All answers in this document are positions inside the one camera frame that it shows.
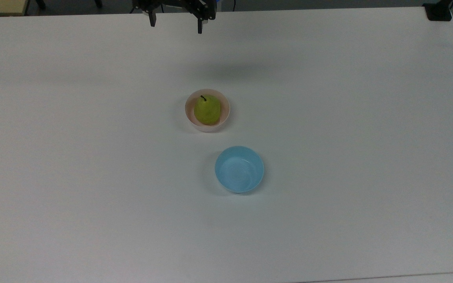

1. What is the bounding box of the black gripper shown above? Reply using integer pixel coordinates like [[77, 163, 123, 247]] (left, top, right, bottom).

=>
[[132, 0, 217, 34]]

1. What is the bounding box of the green pear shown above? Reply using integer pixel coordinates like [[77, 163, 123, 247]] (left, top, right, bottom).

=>
[[193, 94, 222, 126]]

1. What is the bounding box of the pink bowl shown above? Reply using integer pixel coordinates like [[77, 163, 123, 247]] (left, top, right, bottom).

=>
[[185, 89, 231, 132]]

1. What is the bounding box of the light blue bowl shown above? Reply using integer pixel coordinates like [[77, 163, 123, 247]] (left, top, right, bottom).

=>
[[215, 146, 265, 194]]

